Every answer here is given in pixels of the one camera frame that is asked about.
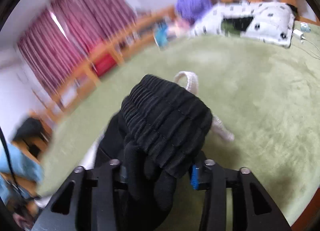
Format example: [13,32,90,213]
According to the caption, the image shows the black pants with white stripe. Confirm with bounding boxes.
[95,75,213,230]

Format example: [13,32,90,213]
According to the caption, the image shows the light blue towel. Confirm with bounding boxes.
[1,143,43,204]

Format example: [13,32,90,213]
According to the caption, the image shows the wooden chair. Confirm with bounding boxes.
[11,111,53,164]

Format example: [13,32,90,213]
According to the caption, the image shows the black garment on chair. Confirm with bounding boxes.
[12,117,44,141]

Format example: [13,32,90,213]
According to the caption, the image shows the green bed blanket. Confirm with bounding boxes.
[37,25,319,224]

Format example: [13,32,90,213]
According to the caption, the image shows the red storage box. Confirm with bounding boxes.
[93,53,117,78]

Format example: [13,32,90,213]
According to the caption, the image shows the colourful geometric pillow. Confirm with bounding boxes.
[153,22,175,49]

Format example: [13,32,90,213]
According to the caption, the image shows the white black-dotted pillow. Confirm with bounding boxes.
[188,2,295,48]

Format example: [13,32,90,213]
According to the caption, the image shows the white phone charger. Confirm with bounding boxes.
[292,29,320,51]

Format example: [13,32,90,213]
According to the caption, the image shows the purple plush toy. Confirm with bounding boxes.
[175,0,213,24]

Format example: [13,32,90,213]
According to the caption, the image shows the maroon striped curtain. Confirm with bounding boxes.
[17,0,136,94]

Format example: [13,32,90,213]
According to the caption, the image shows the black cable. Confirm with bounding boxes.
[0,125,28,201]

